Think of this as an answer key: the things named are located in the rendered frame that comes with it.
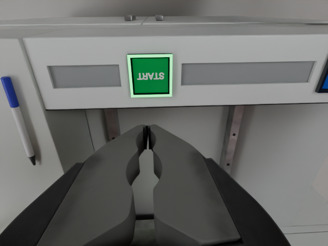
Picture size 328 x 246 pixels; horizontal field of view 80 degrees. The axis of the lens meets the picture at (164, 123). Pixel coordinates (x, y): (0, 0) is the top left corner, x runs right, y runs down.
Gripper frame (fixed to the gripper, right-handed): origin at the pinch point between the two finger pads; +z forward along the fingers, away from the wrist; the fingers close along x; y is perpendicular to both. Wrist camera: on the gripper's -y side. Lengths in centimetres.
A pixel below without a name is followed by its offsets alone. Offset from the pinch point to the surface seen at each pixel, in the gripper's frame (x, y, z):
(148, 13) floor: -2, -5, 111
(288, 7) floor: 74, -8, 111
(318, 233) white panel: 54, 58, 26
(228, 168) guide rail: 18.3, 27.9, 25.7
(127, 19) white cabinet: -6.5, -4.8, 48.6
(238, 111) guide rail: 18.0, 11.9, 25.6
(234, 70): 11.2, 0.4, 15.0
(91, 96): -8.2, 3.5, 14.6
